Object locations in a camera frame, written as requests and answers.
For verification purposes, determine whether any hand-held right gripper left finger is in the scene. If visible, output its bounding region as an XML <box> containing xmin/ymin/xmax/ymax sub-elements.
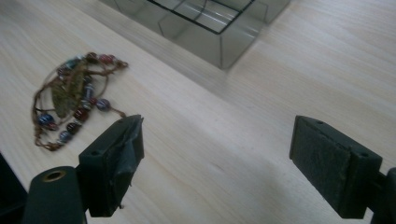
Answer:
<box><xmin>78</xmin><ymin>114</ymin><xmax>146</xmax><ymax>218</ymax></box>

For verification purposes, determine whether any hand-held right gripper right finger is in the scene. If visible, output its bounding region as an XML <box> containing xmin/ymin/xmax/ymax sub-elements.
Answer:
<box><xmin>289</xmin><ymin>115</ymin><xmax>384</xmax><ymax>220</ymax></box>

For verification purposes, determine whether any beaded brown cord necklace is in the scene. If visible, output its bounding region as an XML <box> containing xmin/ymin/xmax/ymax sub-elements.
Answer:
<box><xmin>31</xmin><ymin>51</ymin><xmax>130</xmax><ymax>152</ymax></box>

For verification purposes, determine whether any clear glass compartment box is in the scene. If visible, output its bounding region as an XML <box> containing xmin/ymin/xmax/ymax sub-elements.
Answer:
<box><xmin>98</xmin><ymin>0</ymin><xmax>291</xmax><ymax>70</ymax></box>

